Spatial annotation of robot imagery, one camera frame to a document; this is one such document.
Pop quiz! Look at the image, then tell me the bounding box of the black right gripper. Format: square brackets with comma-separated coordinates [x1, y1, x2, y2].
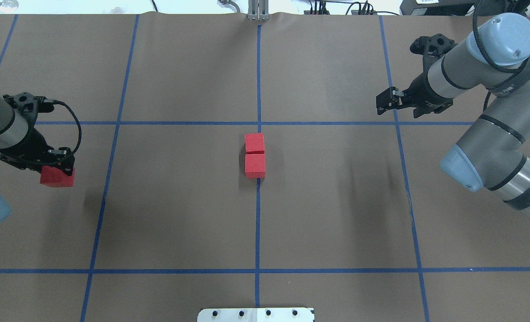
[376, 72, 454, 119]

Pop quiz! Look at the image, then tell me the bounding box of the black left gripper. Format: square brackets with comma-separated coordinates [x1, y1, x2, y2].
[0, 128, 75, 178]

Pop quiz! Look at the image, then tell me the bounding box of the red block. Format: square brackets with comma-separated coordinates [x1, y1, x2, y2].
[244, 133, 265, 154]
[245, 153, 266, 179]
[39, 166, 76, 188]

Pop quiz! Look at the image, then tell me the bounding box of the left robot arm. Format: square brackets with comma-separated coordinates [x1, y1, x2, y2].
[0, 92, 81, 187]

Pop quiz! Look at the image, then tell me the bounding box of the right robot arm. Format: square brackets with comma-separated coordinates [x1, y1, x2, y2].
[376, 13, 530, 217]

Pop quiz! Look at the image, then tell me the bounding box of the white curved plastic part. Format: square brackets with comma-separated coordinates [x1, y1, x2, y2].
[218, 0, 242, 13]

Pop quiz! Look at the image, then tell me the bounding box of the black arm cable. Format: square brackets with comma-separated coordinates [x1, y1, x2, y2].
[46, 99, 83, 157]

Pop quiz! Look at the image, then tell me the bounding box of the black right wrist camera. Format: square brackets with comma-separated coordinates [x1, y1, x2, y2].
[409, 34, 457, 72]

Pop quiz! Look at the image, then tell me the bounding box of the aluminium frame post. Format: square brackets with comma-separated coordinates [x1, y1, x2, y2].
[248, 0, 270, 22]

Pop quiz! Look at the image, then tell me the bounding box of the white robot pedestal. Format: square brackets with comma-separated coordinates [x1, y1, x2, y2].
[197, 307, 316, 322]

